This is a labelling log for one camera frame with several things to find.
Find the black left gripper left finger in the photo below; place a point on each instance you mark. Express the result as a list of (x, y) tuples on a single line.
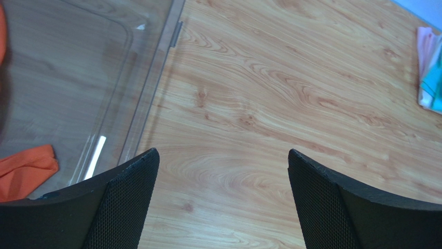
[(105, 211)]

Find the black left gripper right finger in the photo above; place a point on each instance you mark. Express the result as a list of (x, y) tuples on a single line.
[(337, 211)]

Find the orange t shirt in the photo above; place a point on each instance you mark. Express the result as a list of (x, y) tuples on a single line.
[(22, 172)]

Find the clear plastic bin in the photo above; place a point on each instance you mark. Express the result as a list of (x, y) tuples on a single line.
[(81, 76)]

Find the teal folded t shirt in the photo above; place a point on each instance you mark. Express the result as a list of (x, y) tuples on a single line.
[(430, 86)]

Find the pink folded t shirt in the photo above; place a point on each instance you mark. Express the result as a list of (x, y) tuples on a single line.
[(426, 43)]

